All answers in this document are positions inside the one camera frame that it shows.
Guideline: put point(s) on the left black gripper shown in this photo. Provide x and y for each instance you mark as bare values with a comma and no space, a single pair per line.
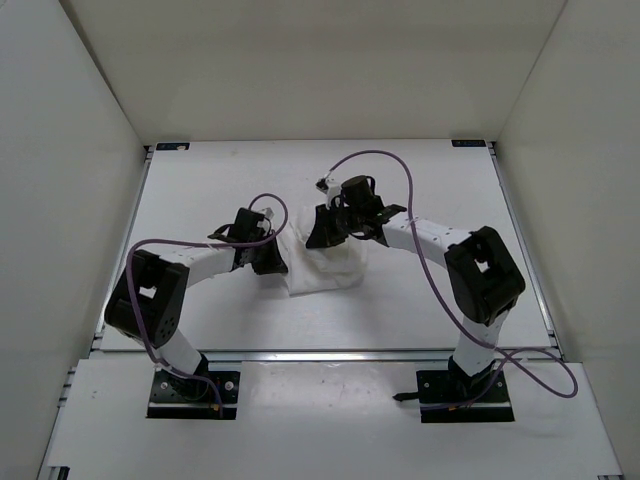
274,265

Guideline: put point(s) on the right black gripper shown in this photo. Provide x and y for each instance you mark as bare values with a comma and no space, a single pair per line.
322,234

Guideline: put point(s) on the white skirt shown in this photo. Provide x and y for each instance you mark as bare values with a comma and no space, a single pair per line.
311,271

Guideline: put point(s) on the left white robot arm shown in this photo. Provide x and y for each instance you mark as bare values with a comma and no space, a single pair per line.
147,301

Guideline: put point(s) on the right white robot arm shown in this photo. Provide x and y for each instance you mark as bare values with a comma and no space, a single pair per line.
484,278

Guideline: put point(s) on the left blue corner label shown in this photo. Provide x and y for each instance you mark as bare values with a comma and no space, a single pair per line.
172,146

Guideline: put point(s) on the blue corner label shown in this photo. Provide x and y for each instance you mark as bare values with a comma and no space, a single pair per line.
172,146
468,143

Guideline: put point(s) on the right blue corner label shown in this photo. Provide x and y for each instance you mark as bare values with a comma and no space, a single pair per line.
468,143

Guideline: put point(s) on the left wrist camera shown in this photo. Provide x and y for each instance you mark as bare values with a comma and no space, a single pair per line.
267,213

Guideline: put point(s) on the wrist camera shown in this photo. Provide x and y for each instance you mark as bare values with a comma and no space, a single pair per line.
330,188
267,213

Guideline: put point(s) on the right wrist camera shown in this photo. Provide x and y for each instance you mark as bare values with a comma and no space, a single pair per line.
330,188

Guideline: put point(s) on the aluminium table rail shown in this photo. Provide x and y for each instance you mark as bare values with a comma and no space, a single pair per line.
330,356

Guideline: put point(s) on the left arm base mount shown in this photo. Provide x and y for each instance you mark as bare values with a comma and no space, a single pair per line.
173,398

